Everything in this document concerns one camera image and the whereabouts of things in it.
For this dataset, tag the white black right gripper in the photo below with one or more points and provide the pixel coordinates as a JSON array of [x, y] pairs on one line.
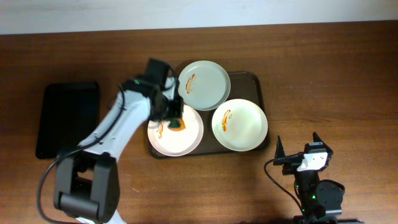
[[292, 159]]

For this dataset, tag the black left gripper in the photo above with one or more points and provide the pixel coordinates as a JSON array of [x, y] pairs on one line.
[[175, 111]]

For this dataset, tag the green orange sponge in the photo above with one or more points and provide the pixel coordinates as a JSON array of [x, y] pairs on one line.
[[177, 125]]

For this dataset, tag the pink plate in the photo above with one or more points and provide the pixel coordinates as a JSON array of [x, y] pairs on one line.
[[177, 143]]

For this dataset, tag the grey-green plate with sauce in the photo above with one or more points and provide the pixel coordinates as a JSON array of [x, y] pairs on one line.
[[204, 85]]

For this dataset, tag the cream plate with sauce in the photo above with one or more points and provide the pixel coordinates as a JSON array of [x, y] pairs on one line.
[[239, 125]]

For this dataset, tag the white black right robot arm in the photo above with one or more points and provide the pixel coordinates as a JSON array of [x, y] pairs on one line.
[[319, 200]]

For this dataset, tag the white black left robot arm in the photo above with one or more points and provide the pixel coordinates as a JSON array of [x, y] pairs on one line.
[[87, 182]]

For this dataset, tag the black rectangular tray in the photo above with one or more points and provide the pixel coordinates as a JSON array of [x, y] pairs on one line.
[[70, 112]]

